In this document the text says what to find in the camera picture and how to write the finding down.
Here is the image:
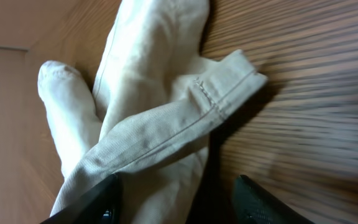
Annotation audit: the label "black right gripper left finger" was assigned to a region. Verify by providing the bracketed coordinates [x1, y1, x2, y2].
[41, 174, 122, 224]

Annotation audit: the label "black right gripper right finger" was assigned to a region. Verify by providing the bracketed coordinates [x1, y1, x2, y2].
[232, 175, 313, 224]

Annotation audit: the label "beige cotton shorts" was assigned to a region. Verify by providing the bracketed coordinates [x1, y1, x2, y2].
[38, 0, 267, 223]

